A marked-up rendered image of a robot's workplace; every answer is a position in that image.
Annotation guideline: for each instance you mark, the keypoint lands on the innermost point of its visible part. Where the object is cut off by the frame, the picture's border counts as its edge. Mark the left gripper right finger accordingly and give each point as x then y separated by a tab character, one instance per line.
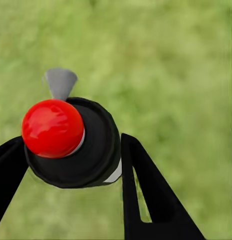
170	220

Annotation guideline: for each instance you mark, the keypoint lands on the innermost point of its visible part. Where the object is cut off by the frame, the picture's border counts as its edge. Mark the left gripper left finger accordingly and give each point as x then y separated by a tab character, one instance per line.
13	166

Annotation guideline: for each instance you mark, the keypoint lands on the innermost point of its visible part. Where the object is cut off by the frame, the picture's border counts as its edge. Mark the pesticide atomizer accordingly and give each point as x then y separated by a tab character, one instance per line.
71	142

